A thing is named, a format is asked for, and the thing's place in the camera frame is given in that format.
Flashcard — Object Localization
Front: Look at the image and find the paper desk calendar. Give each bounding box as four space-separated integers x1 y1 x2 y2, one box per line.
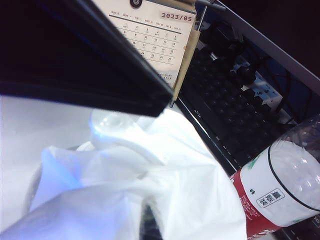
92 0 201 101

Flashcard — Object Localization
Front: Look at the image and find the water bottle with red label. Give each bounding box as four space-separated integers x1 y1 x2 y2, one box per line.
229 114 320 238

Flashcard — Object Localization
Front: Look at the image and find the black keyboard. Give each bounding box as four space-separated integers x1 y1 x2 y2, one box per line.
174 48 320 240

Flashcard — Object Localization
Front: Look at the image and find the black looped cable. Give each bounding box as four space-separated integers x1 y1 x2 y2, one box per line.
259 56 315 122

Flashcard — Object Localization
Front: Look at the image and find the clear hand sanitizer pump bottle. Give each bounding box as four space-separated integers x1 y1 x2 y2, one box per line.
74 111 167 167

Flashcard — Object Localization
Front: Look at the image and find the black AOC monitor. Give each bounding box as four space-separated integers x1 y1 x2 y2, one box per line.
212 0 320 86

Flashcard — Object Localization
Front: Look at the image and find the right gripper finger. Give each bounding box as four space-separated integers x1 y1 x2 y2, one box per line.
0 0 175 119

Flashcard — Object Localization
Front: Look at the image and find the white power strip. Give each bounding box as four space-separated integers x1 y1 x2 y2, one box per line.
232 62 283 114

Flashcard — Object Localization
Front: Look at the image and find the black power plug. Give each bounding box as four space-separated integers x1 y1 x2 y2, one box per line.
234 65 258 85

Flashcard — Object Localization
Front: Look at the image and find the white tissue sheet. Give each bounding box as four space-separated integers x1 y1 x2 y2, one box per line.
0 109 248 240

